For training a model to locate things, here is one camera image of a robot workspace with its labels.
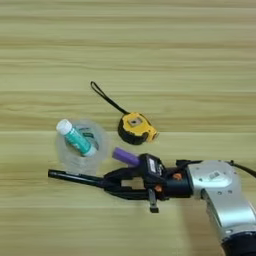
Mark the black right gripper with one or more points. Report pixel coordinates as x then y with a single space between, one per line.
176 186

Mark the yellow black tape measure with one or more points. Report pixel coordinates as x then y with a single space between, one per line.
136 128

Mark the black marker pen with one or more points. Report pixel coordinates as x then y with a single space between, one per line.
73 177

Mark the teal glue stick white cap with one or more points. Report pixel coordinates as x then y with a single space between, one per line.
76 138

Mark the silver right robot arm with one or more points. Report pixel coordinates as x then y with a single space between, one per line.
226 193

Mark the purple rectangular block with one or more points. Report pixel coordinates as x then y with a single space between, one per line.
125 156

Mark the clear plastic cup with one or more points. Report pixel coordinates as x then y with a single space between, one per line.
75 163

